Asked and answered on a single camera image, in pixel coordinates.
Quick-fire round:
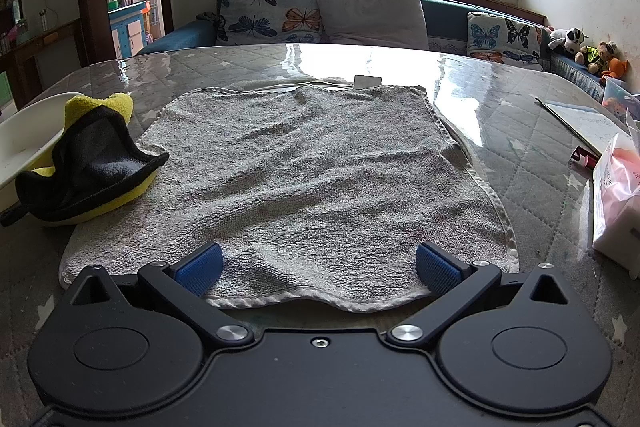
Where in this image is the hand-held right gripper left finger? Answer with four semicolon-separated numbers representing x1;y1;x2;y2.
70;241;256;349

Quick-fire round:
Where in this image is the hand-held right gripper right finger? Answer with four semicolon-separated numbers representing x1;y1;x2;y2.
387;241;571;349

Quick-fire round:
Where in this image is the yellow black cleaning cloth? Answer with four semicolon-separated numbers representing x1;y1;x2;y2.
0;92;171;228

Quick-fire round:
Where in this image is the large white bowl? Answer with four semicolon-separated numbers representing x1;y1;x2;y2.
0;93;83;212

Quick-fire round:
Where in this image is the grey towel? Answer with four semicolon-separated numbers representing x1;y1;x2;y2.
59;83;521;314

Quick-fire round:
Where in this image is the small red item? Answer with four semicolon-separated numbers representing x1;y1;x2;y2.
570;146;598;168

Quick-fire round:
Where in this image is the pink white tissue pack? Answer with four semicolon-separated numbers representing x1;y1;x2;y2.
592;133;640;280

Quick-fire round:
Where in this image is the blue sofa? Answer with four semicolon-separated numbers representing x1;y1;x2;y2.
135;0;606;102

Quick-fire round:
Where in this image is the small butterfly print cushion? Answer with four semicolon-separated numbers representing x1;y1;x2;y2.
466;11;545;70

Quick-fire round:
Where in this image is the dark cloth on sofa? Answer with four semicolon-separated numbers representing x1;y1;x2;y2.
196;11;228;42

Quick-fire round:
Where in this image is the clear plastic storage box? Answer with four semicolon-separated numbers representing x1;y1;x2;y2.
602;79;640;128

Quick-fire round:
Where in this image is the blue toy cabinet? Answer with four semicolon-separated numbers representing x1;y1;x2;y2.
109;0;153;58

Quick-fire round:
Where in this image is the large butterfly print cushion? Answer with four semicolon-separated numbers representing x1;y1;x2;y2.
216;0;333;46

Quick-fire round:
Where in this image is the plain grey cushion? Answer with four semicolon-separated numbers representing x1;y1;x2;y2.
316;0;431;52

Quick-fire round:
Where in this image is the black white cow plush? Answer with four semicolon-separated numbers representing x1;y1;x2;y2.
547;27;588;58

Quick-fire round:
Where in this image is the orange plush toy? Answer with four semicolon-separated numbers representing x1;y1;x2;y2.
597;57;628;80

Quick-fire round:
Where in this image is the brown plush in green clothes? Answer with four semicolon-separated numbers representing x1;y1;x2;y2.
575;41;618;75

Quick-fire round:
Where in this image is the dark wooden side table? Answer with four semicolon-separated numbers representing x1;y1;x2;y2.
0;0;83;108

